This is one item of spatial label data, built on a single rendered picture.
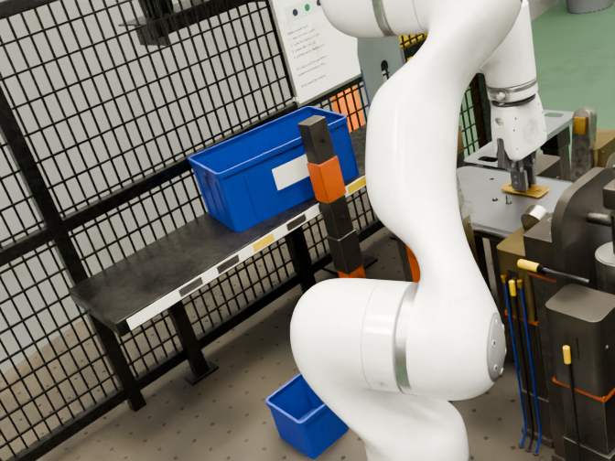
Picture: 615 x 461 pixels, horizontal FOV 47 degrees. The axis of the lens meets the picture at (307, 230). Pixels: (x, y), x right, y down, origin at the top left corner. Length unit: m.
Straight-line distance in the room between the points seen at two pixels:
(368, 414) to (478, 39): 0.42
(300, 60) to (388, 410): 1.00
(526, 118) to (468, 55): 0.53
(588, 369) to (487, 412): 0.43
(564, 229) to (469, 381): 0.28
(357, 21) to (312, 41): 0.84
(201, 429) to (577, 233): 0.85
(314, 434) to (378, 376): 0.57
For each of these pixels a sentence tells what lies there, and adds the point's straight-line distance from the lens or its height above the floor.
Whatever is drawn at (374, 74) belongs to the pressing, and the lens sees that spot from 1.42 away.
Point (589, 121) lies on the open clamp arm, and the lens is 1.39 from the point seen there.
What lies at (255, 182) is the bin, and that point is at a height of 1.11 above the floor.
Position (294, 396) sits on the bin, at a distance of 1.39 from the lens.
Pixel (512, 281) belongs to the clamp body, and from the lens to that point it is 1.08.
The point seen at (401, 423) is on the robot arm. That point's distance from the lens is 0.83.
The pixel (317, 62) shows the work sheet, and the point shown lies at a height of 1.22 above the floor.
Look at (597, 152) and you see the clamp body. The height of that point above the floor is 1.04.
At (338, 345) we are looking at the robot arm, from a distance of 0.75.
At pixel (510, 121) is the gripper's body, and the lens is 1.27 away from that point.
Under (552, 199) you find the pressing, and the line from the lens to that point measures 1.34.
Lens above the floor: 1.62
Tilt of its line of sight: 26 degrees down
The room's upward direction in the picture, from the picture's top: 16 degrees counter-clockwise
